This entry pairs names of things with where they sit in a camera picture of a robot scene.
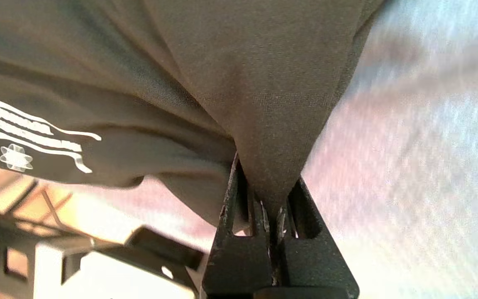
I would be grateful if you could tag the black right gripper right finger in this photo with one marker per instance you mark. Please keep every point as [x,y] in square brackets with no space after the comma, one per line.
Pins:
[313,261]

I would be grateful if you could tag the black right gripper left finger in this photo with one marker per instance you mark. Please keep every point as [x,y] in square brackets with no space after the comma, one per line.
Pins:
[239,261]

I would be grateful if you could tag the black printed t-shirt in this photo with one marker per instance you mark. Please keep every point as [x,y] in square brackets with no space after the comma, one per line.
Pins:
[222,62]

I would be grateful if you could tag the white robot base panel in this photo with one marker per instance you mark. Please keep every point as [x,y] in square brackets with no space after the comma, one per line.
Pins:
[106,282]

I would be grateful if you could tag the bed with blue sheet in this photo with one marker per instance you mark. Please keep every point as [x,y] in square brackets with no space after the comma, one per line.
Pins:
[409,166]

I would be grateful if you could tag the black perforated robot bracket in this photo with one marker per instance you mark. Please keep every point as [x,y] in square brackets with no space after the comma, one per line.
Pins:
[156,249]

